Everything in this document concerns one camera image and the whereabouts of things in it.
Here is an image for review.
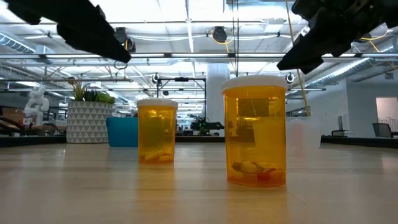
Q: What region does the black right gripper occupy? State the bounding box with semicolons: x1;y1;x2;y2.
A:
276;0;398;75

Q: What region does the large orange pill bottle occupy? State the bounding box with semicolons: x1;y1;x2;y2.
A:
221;73;289;188

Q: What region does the orange bottle with oval pills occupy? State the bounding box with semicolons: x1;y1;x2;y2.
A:
137;98;178;165

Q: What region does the clear plastic bin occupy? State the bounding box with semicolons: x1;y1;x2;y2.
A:
285;117;323;149

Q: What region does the blue plastic bin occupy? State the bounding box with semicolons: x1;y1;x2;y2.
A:
106;116;139;147

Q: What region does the green potted plant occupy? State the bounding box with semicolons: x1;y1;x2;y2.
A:
68;79;116;105

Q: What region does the grey desk device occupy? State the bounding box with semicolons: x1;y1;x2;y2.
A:
331;114;355;138

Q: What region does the triangle-patterned planter pot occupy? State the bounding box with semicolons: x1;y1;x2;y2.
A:
66;101;114;144

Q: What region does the white robot figurine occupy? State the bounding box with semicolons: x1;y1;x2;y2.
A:
24;85;50;126

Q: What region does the black office chair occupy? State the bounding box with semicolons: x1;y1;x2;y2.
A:
372;123;398;139

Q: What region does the white pillar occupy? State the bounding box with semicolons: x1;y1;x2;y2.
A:
206;63;232;137

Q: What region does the cardboard box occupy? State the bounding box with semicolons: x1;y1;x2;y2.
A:
1;107;25;125

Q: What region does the yellow hanging cable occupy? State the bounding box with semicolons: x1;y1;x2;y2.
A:
285;0;311;118

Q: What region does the silver ventilation duct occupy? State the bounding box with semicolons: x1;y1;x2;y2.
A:
306;37;398;88
0;32;37;54

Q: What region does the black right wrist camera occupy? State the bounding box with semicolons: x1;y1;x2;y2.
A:
292;0;321;20

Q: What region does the black table back rail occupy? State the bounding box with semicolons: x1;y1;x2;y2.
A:
0;135;398;149

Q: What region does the black metal frame stand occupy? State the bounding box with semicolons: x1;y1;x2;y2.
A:
156;77;207;136

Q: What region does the black curved cable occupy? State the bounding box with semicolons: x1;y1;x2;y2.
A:
0;115;25;135

